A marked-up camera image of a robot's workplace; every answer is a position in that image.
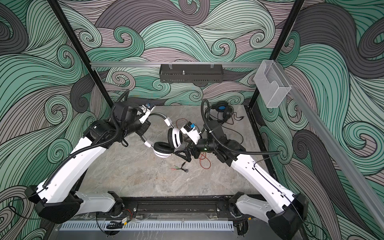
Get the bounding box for aluminium rail back wall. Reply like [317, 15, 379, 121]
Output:
[90, 61, 261, 69]

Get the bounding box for black perforated metal tray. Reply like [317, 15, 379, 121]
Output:
[159, 65, 224, 84]

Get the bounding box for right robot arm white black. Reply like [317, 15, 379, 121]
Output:
[175, 99, 308, 240]

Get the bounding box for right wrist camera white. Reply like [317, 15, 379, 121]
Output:
[181, 122, 201, 145]

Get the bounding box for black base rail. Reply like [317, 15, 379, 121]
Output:
[74, 196, 298, 220]

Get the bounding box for clear plastic wall bin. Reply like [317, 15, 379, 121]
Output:
[254, 60, 292, 108]

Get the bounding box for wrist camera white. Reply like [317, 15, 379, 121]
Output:
[181, 122, 201, 145]
[139, 103, 156, 124]

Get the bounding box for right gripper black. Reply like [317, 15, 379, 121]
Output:
[176, 134, 221, 162]

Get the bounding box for black blue headphones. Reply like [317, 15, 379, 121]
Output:
[210, 101, 234, 124]

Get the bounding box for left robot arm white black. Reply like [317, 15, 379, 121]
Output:
[25, 91, 156, 224]

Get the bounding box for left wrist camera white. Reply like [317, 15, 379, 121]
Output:
[139, 103, 156, 124]

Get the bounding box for white slotted cable duct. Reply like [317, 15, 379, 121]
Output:
[59, 220, 235, 232]

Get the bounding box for aluminium rail wall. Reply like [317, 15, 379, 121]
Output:
[90, 61, 261, 69]
[275, 62, 384, 230]

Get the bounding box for aluminium rail right wall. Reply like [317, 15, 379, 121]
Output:
[275, 62, 384, 230]

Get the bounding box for white black headphones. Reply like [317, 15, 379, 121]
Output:
[140, 113, 183, 159]

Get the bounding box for red headphone cable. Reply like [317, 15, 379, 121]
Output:
[171, 118, 212, 173]

